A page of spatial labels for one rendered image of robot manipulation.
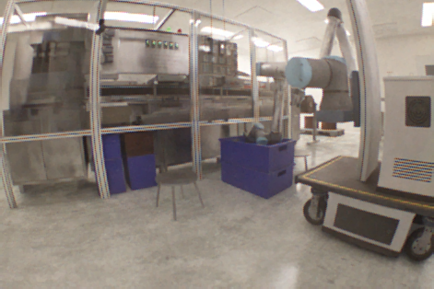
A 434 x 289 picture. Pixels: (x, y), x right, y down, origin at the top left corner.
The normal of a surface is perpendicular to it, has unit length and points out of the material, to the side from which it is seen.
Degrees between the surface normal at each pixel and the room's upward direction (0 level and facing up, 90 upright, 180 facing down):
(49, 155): 90
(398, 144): 90
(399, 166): 90
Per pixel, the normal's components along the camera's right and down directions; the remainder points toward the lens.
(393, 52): -0.82, 0.07
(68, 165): 0.58, 0.05
